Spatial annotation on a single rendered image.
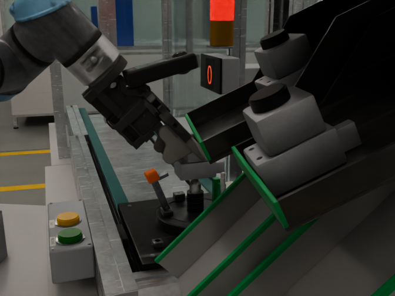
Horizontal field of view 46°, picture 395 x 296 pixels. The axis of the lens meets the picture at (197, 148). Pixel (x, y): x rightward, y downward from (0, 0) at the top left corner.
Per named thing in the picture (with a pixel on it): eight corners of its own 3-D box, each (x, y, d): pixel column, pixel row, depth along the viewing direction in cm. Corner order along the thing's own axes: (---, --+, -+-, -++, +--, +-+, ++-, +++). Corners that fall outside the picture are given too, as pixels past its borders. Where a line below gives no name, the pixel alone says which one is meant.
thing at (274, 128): (271, 200, 34) (233, 117, 32) (255, 180, 38) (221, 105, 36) (373, 150, 34) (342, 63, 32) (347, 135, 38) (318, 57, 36)
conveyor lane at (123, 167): (145, 328, 71) (143, 270, 68) (91, 164, 148) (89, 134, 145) (309, 295, 80) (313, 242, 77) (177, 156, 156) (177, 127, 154)
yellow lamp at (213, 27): (214, 46, 92) (214, 20, 91) (206, 44, 97) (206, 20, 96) (237, 46, 94) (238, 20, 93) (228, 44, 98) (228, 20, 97)
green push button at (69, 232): (59, 250, 76) (57, 239, 75) (57, 239, 79) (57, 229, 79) (83, 246, 77) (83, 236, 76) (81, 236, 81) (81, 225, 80)
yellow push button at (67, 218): (57, 232, 82) (56, 221, 82) (56, 222, 86) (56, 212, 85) (80, 229, 83) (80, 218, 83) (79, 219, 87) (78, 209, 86)
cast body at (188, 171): (180, 181, 77) (180, 140, 75) (173, 172, 81) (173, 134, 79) (227, 175, 80) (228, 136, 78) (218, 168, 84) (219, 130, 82)
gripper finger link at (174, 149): (184, 180, 77) (144, 141, 75) (209, 155, 77) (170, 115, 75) (186, 184, 74) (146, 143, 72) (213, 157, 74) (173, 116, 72)
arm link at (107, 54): (99, 32, 73) (105, 34, 65) (119, 53, 75) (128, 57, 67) (64, 65, 72) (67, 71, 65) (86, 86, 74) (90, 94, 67)
